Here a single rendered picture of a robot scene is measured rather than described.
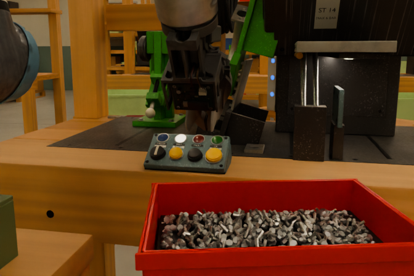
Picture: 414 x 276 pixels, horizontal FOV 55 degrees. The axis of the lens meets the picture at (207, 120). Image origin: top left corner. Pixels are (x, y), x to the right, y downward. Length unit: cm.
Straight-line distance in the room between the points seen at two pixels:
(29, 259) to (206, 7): 39
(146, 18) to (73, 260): 101
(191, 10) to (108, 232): 48
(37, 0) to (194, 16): 1207
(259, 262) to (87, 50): 112
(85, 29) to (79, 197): 75
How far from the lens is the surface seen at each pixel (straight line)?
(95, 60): 141
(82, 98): 144
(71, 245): 60
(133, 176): 73
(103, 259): 160
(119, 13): 147
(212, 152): 70
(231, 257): 41
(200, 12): 46
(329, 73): 105
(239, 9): 99
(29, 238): 64
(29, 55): 61
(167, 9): 47
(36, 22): 1248
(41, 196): 84
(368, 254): 45
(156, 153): 72
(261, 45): 89
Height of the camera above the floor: 111
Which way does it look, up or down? 10 degrees down
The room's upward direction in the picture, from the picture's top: straight up
